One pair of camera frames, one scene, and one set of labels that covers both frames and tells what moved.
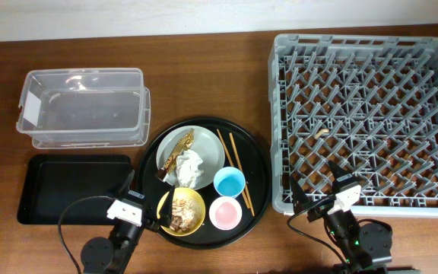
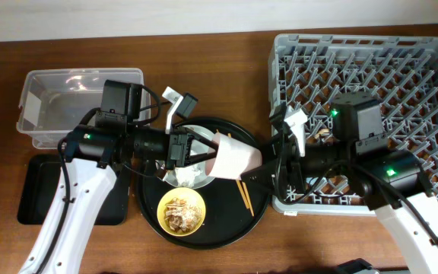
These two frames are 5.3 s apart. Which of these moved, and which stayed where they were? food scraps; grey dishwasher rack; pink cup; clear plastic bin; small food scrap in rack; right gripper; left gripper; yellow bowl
Moved: left gripper; pink cup; right gripper
Stayed: small food scrap in rack; yellow bowl; grey dishwasher rack; food scraps; clear plastic bin
